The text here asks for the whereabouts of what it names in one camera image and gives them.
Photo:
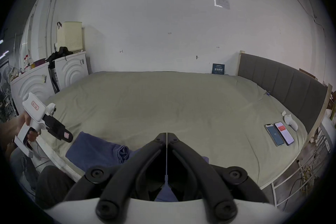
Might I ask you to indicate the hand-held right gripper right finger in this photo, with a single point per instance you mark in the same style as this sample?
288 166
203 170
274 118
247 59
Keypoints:
191 165

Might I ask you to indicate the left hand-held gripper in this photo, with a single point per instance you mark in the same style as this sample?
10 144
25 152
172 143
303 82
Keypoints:
34 110

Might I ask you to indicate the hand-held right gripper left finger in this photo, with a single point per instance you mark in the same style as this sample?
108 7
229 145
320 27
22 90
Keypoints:
143 165

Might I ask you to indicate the person's left forearm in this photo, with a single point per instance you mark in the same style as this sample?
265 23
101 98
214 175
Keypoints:
9 133

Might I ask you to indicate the person's left hand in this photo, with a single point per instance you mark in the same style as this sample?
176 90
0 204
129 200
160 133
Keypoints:
22 122

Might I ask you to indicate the dark blue garment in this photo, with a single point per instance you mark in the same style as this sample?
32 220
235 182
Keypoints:
94 149

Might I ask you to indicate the person's legs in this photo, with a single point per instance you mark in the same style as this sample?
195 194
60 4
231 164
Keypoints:
52 186

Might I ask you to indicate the bed with pale green sheet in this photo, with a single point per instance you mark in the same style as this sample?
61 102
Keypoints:
170 104

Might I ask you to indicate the phone with blue screen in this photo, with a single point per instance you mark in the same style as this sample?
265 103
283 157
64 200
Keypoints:
274 135

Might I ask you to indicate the phone with red label screen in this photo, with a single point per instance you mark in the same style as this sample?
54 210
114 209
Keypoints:
284 133

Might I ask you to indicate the small blue card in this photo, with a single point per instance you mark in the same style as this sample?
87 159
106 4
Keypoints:
218 68

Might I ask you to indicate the grey padded headboard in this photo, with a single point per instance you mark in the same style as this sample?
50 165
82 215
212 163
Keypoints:
286 83

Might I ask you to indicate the white paper wall label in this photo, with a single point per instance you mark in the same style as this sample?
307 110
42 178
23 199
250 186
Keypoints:
222 2

